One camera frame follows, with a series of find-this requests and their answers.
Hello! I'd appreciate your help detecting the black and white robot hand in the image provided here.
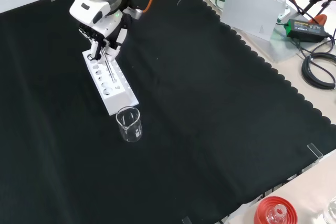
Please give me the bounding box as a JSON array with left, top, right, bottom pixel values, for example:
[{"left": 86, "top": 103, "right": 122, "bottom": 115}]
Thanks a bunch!
[{"left": 78, "top": 15, "right": 129, "bottom": 63}]

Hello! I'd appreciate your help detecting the clear glass rod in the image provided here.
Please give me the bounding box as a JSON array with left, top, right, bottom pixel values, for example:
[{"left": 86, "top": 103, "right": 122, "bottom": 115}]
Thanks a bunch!
[{"left": 101, "top": 50, "right": 118, "bottom": 83}]

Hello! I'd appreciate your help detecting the white test tube rack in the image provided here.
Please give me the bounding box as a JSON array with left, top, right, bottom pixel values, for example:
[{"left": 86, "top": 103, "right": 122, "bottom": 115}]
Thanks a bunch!
[{"left": 81, "top": 50, "right": 140, "bottom": 116}]

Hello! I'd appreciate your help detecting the small clear glass beaker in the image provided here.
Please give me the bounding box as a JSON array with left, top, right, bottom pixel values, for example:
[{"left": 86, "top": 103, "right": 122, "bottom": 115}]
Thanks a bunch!
[{"left": 115, "top": 106, "right": 143, "bottom": 143}]

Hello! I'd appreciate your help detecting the black bench cloth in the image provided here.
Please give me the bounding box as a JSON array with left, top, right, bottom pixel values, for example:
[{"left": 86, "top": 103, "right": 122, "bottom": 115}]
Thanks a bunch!
[{"left": 0, "top": 0, "right": 336, "bottom": 224}]

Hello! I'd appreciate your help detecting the pale board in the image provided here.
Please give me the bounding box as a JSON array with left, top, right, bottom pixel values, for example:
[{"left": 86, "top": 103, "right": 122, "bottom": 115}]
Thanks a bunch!
[{"left": 221, "top": 0, "right": 287, "bottom": 41}]

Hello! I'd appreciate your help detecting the black power supply brick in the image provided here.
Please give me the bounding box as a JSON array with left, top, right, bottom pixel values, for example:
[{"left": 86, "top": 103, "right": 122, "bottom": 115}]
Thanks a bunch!
[{"left": 285, "top": 18, "right": 329, "bottom": 43}]

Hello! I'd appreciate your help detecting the orange clamp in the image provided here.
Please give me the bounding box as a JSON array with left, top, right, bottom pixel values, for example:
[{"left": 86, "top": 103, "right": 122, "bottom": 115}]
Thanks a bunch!
[{"left": 309, "top": 14, "right": 328, "bottom": 25}]

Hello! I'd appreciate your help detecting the clear glass flask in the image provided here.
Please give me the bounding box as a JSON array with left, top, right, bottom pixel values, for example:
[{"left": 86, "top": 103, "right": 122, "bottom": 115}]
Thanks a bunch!
[{"left": 266, "top": 204, "right": 287, "bottom": 224}]

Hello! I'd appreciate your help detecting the clear glassware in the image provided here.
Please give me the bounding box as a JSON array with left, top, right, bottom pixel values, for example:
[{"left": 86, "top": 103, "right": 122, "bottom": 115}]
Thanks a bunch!
[{"left": 322, "top": 197, "right": 336, "bottom": 224}]

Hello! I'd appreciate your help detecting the grey metal cable connector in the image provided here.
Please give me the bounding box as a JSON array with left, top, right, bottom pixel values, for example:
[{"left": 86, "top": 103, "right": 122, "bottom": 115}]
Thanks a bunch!
[{"left": 125, "top": 7, "right": 144, "bottom": 20}]

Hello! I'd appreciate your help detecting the translucent base plate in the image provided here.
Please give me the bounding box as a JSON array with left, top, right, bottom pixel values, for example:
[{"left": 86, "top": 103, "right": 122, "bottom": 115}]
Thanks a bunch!
[{"left": 201, "top": 0, "right": 305, "bottom": 64}]

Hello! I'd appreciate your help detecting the coiled black cable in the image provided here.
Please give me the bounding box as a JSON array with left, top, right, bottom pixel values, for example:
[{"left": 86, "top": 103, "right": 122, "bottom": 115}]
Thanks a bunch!
[{"left": 301, "top": 52, "right": 336, "bottom": 90}]

